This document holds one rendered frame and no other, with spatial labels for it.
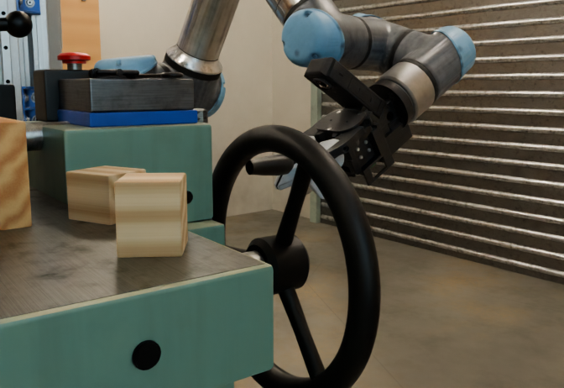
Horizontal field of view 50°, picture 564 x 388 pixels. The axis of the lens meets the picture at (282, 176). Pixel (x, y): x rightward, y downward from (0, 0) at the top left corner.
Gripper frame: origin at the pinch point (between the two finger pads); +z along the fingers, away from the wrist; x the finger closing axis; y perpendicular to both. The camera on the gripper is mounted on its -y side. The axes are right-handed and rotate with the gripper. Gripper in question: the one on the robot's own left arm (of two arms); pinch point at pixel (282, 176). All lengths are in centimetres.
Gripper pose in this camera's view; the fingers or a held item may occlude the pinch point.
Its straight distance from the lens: 72.0
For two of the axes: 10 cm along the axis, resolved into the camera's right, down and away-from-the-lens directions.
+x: -5.9, -1.4, 8.0
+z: -7.0, 5.8, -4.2
